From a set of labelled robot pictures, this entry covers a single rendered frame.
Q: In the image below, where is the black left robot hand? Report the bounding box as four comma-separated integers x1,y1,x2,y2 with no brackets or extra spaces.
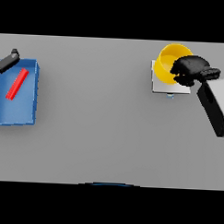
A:
0,47,21,76

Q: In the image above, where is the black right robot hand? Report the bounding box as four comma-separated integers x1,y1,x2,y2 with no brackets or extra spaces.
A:
169,53,222,89

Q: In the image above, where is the yellow bowl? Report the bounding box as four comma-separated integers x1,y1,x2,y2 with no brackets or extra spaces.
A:
153,42,195,86

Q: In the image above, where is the red beaker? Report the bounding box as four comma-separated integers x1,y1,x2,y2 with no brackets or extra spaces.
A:
5,67,29,101

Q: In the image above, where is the pale square measuring scale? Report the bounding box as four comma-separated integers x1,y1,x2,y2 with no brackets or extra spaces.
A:
149,59,193,100

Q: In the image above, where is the blue tray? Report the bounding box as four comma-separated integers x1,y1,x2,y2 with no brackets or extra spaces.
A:
0,56,41,128

